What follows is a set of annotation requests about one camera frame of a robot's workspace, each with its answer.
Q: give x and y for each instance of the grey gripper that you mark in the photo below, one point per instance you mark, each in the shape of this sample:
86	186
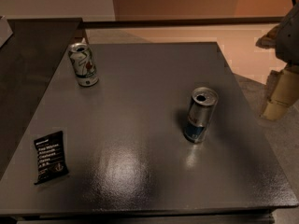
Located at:
289	39

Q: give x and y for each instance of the silver blue redbull can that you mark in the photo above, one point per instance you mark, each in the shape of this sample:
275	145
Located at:
202	106

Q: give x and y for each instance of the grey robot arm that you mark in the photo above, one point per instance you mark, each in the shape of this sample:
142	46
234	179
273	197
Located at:
281	89

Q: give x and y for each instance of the white green soda can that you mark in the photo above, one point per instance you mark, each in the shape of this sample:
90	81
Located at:
81	57

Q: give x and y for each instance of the black rxbar chocolate wrapper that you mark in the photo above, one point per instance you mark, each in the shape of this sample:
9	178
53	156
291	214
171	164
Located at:
50	157

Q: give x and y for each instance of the white paper sheet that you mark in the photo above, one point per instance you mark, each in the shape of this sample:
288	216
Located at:
5	31

